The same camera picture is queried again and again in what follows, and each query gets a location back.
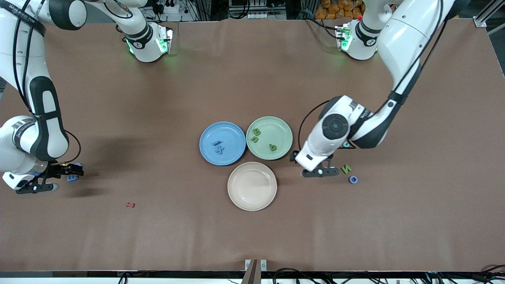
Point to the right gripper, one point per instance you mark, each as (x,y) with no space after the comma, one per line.
(59,169)

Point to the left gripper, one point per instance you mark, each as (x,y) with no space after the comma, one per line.
(292,156)

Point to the blue foam letter E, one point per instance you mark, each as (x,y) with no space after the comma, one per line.
(72,178)

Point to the green foam letter P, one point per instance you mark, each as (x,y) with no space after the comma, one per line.
(275,148)

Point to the green foam letter N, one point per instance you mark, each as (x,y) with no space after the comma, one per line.
(346,169)

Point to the blue foam letter O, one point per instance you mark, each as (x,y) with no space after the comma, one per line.
(350,180)

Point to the green foam letter B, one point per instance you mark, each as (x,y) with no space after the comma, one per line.
(257,131)

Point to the blue foam letter X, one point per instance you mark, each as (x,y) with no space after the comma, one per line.
(219,149)

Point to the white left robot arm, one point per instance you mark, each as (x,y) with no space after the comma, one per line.
(410,31)

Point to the light green plate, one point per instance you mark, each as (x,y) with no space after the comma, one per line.
(276,130)

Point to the beige plate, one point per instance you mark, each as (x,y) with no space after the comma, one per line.
(252,186)

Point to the blue plate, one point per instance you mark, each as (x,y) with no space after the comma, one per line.
(232,134)

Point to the long white power strip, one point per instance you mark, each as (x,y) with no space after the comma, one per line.
(268,15)

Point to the orange fruit net bag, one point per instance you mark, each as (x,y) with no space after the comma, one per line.
(335,8)

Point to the white power strip with plugs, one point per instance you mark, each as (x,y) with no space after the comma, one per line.
(169,8)

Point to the metal bracket with post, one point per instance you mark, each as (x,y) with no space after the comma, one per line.
(255,272)

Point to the aluminium frame profile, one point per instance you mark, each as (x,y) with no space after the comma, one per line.
(487,14)

